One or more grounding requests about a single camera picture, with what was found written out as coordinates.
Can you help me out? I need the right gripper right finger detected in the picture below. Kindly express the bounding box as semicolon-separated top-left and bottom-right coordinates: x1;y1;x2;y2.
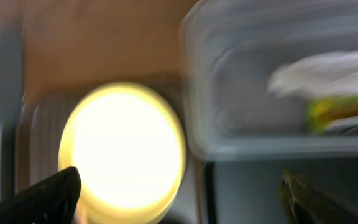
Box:
280;170;358;224

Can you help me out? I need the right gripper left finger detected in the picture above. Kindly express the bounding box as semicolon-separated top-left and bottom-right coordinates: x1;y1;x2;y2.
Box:
0;166;81;224

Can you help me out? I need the white paper napkin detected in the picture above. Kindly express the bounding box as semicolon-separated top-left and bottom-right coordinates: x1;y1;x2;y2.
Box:
268;50;358;99

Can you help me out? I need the black waste tray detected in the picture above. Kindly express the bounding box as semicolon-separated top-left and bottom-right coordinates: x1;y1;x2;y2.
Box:
211;157;358;223

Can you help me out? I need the clear plastic waste bin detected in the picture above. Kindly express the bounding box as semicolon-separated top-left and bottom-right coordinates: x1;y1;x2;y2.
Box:
181;1;358;161

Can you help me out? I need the green yellow wrapper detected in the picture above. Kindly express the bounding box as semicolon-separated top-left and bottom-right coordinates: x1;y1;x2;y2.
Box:
306;95;358;134

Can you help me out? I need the yellow round plate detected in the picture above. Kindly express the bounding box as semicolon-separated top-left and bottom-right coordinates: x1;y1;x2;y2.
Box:
58;82;186;223

